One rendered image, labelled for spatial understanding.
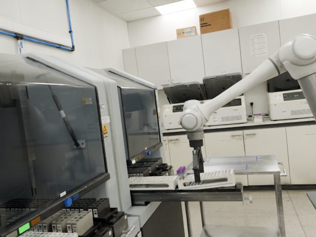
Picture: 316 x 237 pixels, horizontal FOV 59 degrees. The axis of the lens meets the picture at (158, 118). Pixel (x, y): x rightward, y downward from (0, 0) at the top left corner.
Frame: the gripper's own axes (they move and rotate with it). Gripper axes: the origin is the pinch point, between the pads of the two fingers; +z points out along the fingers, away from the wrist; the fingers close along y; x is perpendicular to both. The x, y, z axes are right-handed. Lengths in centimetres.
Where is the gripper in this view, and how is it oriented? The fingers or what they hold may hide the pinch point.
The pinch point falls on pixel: (199, 176)
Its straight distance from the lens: 155.5
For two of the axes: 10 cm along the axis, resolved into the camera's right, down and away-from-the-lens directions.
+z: 1.1, 9.9, 0.5
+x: -9.5, 0.9, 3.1
